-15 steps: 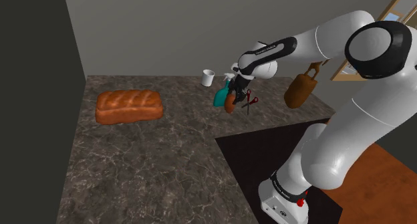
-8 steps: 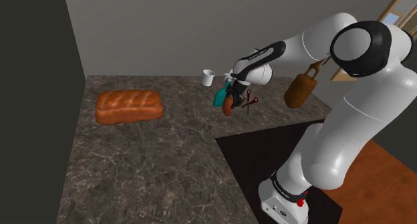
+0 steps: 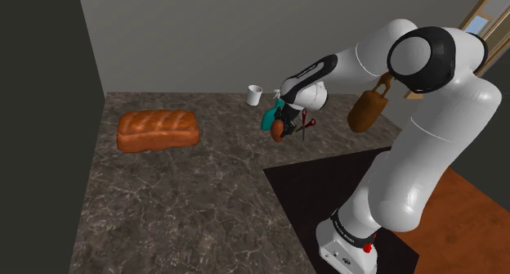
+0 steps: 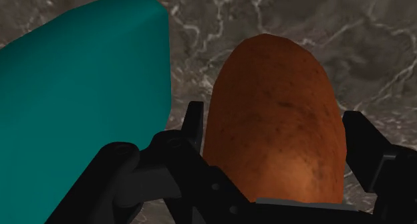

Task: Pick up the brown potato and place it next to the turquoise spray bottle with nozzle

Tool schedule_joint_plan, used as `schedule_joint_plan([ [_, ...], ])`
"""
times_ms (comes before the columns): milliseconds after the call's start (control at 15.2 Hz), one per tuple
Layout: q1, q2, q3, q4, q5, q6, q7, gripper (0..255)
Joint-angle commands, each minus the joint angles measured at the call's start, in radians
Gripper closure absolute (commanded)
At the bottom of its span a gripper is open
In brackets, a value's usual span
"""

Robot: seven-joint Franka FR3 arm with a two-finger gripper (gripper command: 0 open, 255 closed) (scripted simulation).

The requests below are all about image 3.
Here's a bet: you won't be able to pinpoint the small brown round object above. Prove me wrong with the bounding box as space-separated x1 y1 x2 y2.
270 119 285 143

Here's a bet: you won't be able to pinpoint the teal spray bottle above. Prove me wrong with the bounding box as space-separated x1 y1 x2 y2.
260 88 286 133

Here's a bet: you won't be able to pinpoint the white cup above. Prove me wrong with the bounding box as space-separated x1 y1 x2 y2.
245 84 264 107

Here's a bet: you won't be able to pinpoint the black robot stand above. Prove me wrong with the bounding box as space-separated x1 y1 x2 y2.
263 146 420 274

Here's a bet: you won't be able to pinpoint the brown bread loaf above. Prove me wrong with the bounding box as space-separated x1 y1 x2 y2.
116 109 200 153

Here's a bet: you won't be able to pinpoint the wooden framed window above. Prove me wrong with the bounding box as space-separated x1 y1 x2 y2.
404 0 510 101

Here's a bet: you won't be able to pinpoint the red handled scissors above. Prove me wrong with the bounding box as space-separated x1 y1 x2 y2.
294 108 317 141

